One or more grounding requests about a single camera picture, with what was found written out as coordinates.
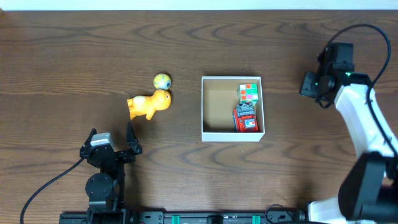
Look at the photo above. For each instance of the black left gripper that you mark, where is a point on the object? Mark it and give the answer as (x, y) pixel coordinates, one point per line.
(115, 155)

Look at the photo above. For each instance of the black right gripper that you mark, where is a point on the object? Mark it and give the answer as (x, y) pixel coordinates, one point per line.
(305, 88)

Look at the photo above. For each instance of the orange dinosaur toy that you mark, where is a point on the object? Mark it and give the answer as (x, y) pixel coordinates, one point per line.
(148, 105)

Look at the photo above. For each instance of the colourful puzzle cube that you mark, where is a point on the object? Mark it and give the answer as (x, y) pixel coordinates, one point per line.
(248, 93)

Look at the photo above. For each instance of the red grey toy truck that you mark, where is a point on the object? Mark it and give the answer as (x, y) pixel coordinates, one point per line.
(245, 119)

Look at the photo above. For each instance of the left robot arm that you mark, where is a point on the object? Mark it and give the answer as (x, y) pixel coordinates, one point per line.
(106, 188)

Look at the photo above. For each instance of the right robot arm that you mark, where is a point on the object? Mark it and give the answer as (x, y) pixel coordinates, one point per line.
(362, 198)

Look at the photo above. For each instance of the yellow grey ball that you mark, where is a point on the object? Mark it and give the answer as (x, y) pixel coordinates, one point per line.
(162, 81)

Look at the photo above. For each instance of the white cardboard box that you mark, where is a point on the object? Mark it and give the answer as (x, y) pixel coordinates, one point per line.
(219, 97)

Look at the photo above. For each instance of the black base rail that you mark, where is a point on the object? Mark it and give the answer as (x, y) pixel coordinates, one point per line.
(273, 215)

